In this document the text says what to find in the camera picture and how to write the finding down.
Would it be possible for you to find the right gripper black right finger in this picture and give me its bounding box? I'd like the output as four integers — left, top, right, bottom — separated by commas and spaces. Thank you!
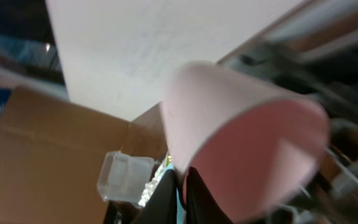
186, 167, 232, 224

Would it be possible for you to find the pink cup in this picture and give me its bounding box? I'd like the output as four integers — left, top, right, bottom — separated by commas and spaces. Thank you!
160, 62, 329, 223

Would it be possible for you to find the brown cardboard box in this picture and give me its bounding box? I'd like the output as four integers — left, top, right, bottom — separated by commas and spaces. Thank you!
0, 87, 167, 224

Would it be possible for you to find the clear plastic bin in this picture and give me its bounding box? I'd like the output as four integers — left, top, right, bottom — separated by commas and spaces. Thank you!
97, 151, 155, 207

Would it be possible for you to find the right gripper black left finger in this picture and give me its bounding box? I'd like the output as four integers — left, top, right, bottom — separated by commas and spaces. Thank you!
132, 169, 177, 224

